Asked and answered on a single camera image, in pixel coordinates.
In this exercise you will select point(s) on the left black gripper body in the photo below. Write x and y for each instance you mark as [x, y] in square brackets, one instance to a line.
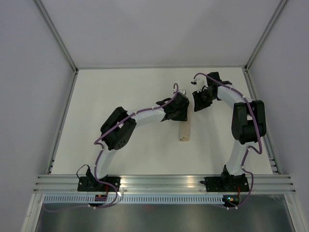
[181, 113]

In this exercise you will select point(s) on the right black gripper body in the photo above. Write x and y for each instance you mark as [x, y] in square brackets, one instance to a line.
[203, 98]

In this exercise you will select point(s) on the beige cloth napkin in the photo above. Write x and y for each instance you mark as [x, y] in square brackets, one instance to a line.
[184, 131]

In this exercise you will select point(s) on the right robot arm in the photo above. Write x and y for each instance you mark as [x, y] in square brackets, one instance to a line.
[248, 122]

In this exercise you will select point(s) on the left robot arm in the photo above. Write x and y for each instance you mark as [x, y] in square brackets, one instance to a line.
[118, 128]

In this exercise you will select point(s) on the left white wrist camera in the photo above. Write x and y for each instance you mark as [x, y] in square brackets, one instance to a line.
[182, 91]

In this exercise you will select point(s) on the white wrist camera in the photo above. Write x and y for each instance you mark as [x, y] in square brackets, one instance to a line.
[182, 91]
[200, 84]

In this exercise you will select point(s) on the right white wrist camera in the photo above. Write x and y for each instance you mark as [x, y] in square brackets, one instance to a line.
[200, 84]

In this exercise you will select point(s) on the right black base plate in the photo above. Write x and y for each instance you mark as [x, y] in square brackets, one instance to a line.
[226, 184]

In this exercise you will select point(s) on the aluminium mounting rail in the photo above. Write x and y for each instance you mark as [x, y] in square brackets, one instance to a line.
[165, 184]

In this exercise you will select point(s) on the right aluminium frame post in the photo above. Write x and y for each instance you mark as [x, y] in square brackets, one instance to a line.
[268, 29]

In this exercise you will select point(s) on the aluminium frame post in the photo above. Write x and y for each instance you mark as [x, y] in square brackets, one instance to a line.
[268, 29]
[50, 24]

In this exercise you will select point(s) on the white slotted cable duct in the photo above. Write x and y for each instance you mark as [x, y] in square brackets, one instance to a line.
[135, 198]

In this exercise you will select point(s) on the left aluminium frame post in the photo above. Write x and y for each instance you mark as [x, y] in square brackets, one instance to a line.
[50, 24]

